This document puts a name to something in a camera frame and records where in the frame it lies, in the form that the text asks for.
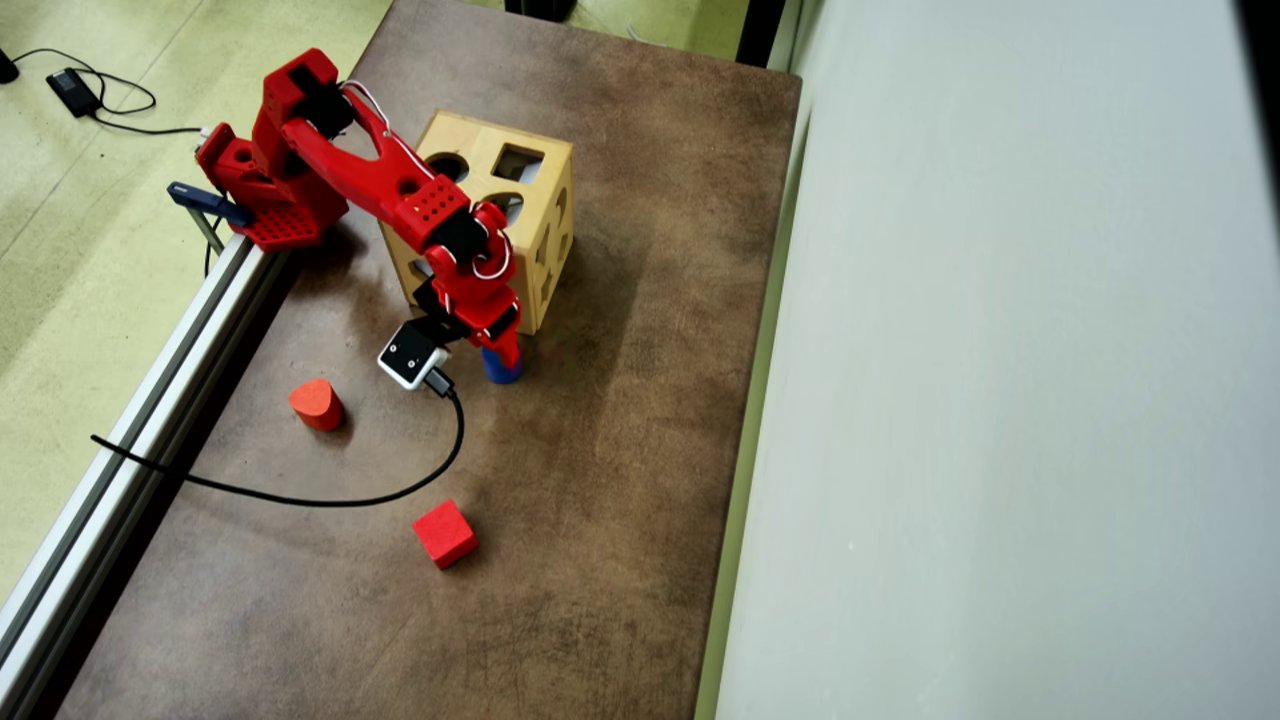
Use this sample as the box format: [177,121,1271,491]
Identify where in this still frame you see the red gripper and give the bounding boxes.
[413,250,524,371]

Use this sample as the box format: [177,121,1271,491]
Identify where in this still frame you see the wooden shape sorter box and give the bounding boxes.
[378,109,576,337]

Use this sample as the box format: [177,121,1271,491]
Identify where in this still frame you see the red wooden cube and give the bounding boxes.
[412,499,479,570]

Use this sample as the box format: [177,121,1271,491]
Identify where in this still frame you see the red rounded triangle block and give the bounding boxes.
[289,378,344,433]

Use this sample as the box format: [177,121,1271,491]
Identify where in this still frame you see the blue table clamp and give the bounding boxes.
[167,181,253,256]

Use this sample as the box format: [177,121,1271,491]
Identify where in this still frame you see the black power adapter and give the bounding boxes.
[46,67,102,119]

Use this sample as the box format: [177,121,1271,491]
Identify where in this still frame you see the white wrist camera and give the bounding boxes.
[377,317,454,393]

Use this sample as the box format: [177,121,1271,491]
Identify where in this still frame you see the black camera cable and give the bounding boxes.
[90,368,467,509]

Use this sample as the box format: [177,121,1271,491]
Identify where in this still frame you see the aluminium profile rail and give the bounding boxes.
[0,235,291,720]

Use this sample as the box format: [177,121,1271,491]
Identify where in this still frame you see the dark vertical post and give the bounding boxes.
[736,0,791,69]

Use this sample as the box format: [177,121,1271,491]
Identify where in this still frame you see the thin black adapter cable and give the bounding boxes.
[8,46,209,137]

